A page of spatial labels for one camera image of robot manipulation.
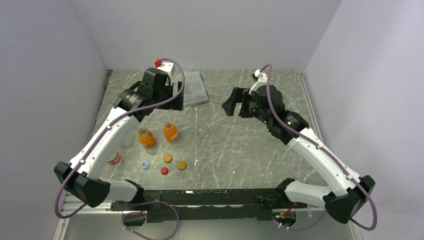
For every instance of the clear plastic screw box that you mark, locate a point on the clear plastic screw box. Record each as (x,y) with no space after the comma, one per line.
(194,92)

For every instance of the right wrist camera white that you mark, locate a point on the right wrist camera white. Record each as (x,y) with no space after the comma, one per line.
(260,78)

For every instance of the orange juice bottle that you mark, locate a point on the orange juice bottle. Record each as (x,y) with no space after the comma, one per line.
(170,131)
(146,138)

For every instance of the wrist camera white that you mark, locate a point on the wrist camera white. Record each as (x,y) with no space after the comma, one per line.
(260,78)
(167,67)

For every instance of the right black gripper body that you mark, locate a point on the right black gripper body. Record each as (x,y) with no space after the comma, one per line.
(250,107)

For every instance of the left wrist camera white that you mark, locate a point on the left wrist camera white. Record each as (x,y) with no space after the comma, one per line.
(167,67)

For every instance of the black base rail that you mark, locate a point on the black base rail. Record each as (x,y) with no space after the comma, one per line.
(210,204)

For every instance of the orange bottle cap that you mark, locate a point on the orange bottle cap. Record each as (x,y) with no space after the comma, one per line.
(181,165)
(167,158)

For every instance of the red bottle cap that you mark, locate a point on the red bottle cap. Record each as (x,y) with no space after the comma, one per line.
(164,170)

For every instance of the clear bottle red label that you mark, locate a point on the clear bottle red label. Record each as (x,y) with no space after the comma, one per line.
(115,160)

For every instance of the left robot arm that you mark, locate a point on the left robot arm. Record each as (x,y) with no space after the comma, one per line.
(81,176)

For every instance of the blue white bottle cap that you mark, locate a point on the blue white bottle cap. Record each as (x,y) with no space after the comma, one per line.
(145,165)

